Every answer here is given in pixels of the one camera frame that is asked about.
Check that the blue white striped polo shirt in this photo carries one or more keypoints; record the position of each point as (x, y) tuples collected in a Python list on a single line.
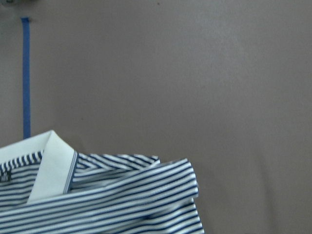
[(47, 187)]

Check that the brown paper table cover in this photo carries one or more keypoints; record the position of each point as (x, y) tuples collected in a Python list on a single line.
[(226, 84)]

